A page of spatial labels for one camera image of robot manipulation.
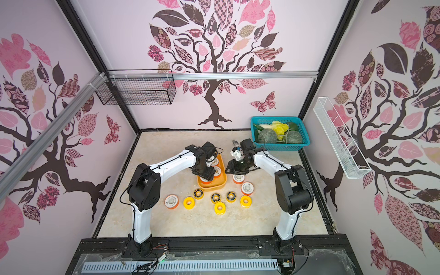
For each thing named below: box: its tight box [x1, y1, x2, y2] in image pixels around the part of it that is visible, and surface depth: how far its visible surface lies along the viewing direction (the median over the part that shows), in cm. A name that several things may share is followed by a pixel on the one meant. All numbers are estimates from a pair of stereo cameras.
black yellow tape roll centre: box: [210, 192, 222, 204], surface depth 89 cm
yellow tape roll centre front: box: [214, 201, 227, 216], surface depth 85 cm
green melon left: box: [257, 128, 278, 144], surface depth 102 cm
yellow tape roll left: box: [182, 196, 196, 210], surface depth 87 cm
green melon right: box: [286, 130, 303, 144], surface depth 105 cm
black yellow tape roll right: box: [225, 191, 237, 203], surface depth 89 cm
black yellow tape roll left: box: [193, 187, 205, 200], surface depth 91 cm
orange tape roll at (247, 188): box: [240, 181, 255, 196], surface depth 92 cm
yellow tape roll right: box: [240, 194, 253, 209], surface depth 88 cm
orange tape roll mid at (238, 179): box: [232, 174, 246, 185], surface depth 96 cm
